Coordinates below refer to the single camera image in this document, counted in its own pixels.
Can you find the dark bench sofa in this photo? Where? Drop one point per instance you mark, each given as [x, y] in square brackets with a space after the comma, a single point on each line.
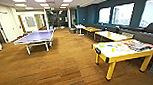
[142, 34]

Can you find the bright rounded window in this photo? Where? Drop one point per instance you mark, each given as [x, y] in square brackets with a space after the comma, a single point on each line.
[149, 13]
[104, 15]
[123, 14]

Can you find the yellow gaming table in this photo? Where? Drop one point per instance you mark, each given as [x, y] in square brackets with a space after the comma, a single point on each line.
[126, 53]

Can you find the wall whiteboard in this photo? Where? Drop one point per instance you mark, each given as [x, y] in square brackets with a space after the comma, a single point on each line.
[30, 21]

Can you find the blue ping pong table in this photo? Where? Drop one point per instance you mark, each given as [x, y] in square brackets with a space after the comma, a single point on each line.
[35, 37]

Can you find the small black bin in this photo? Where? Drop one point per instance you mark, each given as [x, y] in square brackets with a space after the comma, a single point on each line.
[72, 30]

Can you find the long light wooden table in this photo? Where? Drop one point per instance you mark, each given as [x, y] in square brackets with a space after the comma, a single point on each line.
[91, 29]
[113, 36]

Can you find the rectangular ceiling light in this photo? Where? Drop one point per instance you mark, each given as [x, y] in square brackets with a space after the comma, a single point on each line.
[67, 0]
[40, 0]
[18, 0]

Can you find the green exit sign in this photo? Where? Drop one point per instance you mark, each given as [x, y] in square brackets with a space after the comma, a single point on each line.
[52, 8]

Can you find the white hallway door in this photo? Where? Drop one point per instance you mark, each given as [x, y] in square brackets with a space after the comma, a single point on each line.
[5, 27]

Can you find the small white table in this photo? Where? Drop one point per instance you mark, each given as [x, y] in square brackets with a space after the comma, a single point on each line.
[79, 27]

